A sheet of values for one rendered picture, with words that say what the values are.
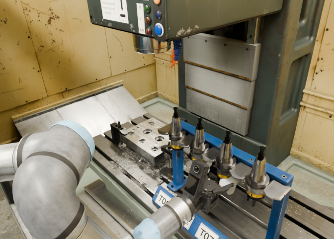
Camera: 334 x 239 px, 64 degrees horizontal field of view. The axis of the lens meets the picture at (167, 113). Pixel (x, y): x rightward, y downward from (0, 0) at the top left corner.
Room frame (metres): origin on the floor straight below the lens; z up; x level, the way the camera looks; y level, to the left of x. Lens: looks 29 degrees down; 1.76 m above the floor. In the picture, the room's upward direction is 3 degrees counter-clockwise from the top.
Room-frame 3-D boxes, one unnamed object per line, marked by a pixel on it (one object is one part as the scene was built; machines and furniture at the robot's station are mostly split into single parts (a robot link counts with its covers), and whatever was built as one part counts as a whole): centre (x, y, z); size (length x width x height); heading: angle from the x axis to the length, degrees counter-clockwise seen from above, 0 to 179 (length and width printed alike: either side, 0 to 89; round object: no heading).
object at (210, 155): (0.70, -0.14, 1.21); 0.07 x 0.05 x 0.01; 131
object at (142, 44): (1.14, 0.05, 1.51); 0.16 x 0.16 x 0.12
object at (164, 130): (0.86, 0.00, 1.21); 0.07 x 0.05 x 0.01; 131
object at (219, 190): (0.58, -0.14, 1.18); 0.09 x 0.05 x 0.02; 106
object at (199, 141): (0.74, -0.10, 1.26); 0.04 x 0.04 x 0.07
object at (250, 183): (0.57, -0.25, 1.21); 0.06 x 0.06 x 0.03
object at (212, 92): (1.43, -0.29, 1.16); 0.48 x 0.05 x 0.51; 41
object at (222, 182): (0.60, -0.18, 1.16); 0.09 x 0.03 x 0.06; 106
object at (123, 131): (1.23, 0.26, 0.97); 0.13 x 0.03 x 0.15; 41
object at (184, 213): (0.52, -0.02, 1.16); 0.08 x 0.05 x 0.08; 41
